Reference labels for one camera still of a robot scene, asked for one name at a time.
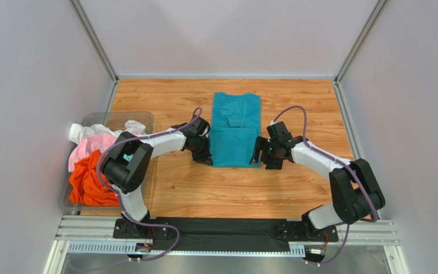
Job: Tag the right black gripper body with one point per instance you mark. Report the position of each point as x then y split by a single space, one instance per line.
263 155

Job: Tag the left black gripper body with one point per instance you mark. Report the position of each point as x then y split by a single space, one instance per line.
201 150

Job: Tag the white t shirt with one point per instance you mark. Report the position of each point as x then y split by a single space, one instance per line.
78 133

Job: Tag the aluminium front frame rail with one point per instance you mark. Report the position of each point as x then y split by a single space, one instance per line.
94 234

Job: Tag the teal t shirt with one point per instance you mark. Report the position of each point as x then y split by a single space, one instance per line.
235 125

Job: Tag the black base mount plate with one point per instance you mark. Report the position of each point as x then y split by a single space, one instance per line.
230 235

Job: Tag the clear plastic bin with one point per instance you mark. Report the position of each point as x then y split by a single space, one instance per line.
114 121

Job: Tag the pink t shirt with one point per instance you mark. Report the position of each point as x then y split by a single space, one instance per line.
99 142

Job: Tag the orange t shirt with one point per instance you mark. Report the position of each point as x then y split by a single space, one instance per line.
86 187

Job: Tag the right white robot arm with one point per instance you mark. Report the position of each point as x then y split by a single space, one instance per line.
355 191

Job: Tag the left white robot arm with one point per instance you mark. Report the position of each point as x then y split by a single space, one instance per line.
122 168

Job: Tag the mint green t shirt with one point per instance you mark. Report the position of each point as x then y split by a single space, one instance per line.
128 157

